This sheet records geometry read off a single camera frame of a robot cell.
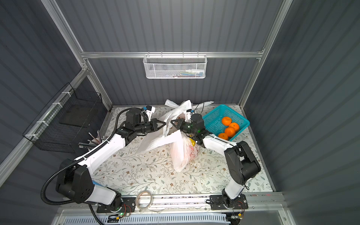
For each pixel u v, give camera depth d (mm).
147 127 701
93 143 867
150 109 749
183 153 788
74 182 417
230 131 960
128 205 729
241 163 474
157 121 754
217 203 726
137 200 740
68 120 749
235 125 1016
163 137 705
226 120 1049
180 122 754
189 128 742
